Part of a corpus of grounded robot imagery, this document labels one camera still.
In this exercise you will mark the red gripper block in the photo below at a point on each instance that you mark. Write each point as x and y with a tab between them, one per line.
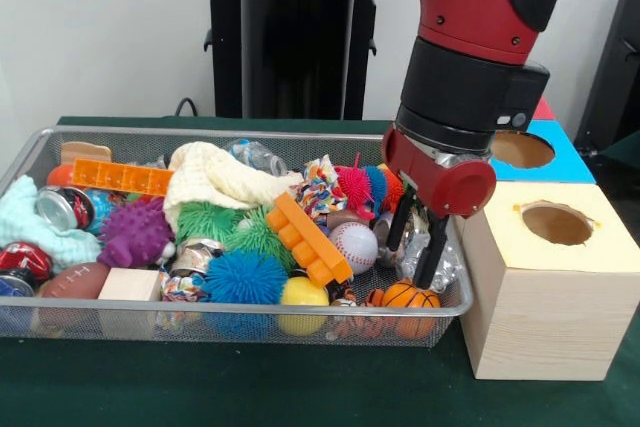
440	187

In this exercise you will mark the orange toy brick round studs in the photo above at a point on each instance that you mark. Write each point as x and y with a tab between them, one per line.
310	237

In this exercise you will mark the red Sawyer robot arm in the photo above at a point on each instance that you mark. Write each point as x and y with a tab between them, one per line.
470	7

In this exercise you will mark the wooden box three holes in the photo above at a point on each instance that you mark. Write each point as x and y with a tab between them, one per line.
540	307

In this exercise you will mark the clear shallow mesh bin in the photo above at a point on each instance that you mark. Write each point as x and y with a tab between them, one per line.
130	327

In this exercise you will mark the small orange basketball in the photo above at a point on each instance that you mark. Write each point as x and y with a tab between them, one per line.
410	299

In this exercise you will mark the white baseball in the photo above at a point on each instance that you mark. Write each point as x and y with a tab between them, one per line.
352	245

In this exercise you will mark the yellow ball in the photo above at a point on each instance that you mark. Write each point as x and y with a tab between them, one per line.
304	297

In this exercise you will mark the green spiky ball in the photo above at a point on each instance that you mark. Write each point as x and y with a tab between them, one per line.
205	222
262	237

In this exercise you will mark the blue spiky ball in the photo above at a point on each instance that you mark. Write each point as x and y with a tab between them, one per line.
245	279

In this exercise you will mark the dark green table cloth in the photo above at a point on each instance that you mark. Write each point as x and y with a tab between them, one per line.
300	387

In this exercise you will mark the cream knitted cloth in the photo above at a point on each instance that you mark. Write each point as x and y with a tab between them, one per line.
215	179

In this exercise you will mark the purple spiky ball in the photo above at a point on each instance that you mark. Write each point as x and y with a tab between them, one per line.
133	235

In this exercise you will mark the long flat orange toy brick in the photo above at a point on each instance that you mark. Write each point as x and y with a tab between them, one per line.
120	177

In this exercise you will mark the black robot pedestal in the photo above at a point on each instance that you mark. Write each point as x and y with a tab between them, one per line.
280	67

